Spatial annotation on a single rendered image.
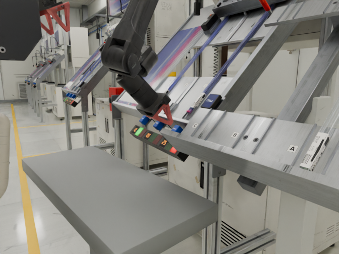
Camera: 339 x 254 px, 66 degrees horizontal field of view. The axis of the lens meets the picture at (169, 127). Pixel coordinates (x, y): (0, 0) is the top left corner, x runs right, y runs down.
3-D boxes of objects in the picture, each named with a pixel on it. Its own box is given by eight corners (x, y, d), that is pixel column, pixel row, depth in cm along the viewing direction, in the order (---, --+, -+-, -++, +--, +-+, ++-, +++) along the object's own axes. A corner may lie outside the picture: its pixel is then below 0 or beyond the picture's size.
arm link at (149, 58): (97, 53, 62) (126, 61, 58) (124, 23, 66) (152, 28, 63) (116, 87, 71) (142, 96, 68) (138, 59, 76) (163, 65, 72)
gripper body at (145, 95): (153, 95, 78) (136, 77, 74) (170, 98, 69) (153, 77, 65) (139, 112, 76) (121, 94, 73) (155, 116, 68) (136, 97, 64)
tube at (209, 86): (191, 114, 79) (189, 112, 79) (188, 114, 80) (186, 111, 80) (276, 4, 90) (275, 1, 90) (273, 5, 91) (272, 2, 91)
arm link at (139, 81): (109, 80, 67) (120, 76, 63) (124, 62, 70) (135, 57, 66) (127, 98, 71) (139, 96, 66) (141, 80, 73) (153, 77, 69)
